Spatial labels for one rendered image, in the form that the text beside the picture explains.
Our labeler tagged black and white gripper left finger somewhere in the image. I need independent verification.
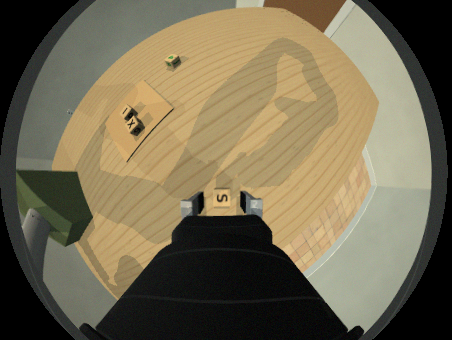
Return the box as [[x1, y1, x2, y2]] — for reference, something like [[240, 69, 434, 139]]
[[180, 192, 204, 220]]

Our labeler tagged tan flat mat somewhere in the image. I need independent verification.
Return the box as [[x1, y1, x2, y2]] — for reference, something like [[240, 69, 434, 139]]
[[105, 80, 173, 162]]

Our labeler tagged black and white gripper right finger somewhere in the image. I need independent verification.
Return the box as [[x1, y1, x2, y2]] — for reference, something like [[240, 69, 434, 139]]
[[240, 191, 263, 219]]

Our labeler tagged tan letter block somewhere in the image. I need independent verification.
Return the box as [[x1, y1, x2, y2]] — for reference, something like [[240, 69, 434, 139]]
[[164, 54, 181, 69], [213, 188, 231, 207], [120, 104, 138, 121], [125, 116, 145, 136]]

